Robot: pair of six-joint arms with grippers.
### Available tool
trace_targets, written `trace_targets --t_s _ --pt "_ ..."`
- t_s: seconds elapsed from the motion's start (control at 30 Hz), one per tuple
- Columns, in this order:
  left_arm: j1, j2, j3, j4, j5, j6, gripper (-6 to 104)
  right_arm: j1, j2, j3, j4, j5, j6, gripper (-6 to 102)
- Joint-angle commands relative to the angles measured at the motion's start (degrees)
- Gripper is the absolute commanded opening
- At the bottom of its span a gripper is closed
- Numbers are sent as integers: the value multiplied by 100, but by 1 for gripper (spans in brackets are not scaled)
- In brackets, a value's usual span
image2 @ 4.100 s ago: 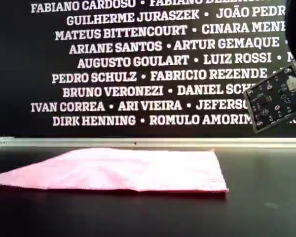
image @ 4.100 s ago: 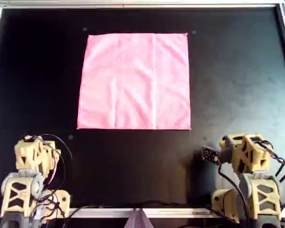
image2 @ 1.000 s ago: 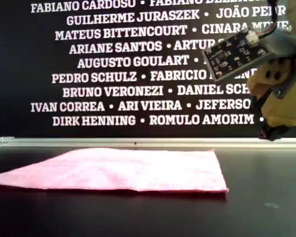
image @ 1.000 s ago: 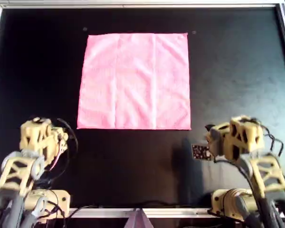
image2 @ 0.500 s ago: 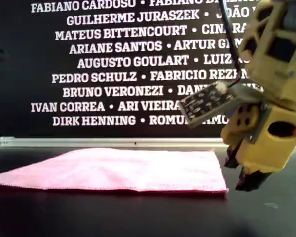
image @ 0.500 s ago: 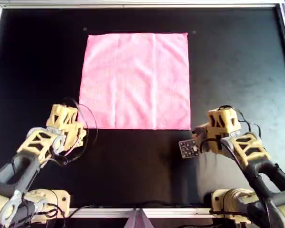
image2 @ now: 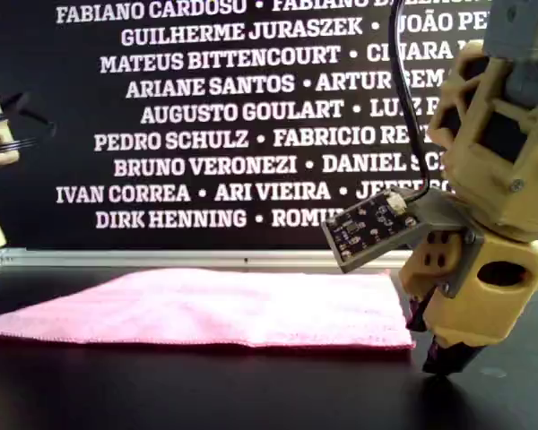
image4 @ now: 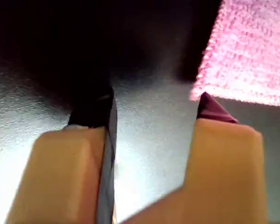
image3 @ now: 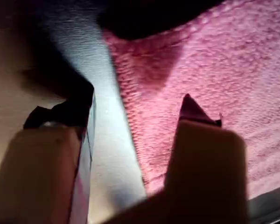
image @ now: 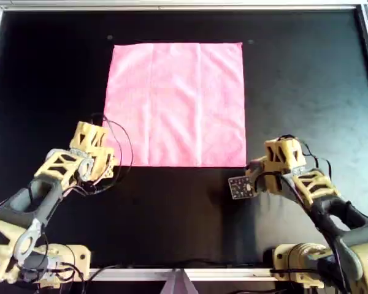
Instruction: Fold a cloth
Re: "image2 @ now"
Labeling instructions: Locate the pink microfibre cloth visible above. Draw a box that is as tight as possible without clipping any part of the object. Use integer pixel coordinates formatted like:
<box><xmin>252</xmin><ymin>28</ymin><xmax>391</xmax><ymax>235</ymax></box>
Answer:
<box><xmin>0</xmin><ymin>267</ymin><xmax>416</xmax><ymax>352</ymax></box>

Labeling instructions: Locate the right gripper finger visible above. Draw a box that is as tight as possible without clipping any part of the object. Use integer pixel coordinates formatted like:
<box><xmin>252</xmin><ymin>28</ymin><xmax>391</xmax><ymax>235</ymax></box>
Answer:
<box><xmin>423</xmin><ymin>290</ymin><xmax>528</xmax><ymax>375</ymax></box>
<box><xmin>398</xmin><ymin>231</ymin><xmax>466</xmax><ymax>333</ymax></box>

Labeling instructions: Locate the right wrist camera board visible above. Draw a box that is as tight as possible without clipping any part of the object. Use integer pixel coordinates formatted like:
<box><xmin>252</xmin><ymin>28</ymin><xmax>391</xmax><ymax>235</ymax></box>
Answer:
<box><xmin>320</xmin><ymin>187</ymin><xmax>431</xmax><ymax>274</ymax></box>

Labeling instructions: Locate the grey right camera bracket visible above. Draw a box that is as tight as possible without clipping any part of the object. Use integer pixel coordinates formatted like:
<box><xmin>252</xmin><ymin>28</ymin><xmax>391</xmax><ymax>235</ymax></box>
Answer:
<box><xmin>407</xmin><ymin>187</ymin><xmax>488</xmax><ymax>299</ymax></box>

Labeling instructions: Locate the tan right gripper body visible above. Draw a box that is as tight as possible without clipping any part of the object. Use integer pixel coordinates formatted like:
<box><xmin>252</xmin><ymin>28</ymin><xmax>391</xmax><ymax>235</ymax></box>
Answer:
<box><xmin>456</xmin><ymin>228</ymin><xmax>538</xmax><ymax>314</ymax></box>

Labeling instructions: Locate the aluminium frame rail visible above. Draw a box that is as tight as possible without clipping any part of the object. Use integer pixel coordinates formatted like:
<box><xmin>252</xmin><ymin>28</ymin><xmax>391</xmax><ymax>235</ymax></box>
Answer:
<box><xmin>0</xmin><ymin>247</ymin><xmax>538</xmax><ymax>271</ymax></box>

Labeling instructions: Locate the black banner with white names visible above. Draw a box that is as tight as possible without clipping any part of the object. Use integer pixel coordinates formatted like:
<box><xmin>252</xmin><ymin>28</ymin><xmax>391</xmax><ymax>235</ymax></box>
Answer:
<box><xmin>0</xmin><ymin>0</ymin><xmax>538</xmax><ymax>252</ymax></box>

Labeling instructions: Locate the right camera black cable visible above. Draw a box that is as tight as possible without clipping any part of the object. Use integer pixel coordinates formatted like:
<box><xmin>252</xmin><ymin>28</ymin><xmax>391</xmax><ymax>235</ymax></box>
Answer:
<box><xmin>385</xmin><ymin>0</ymin><xmax>432</xmax><ymax>211</ymax></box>

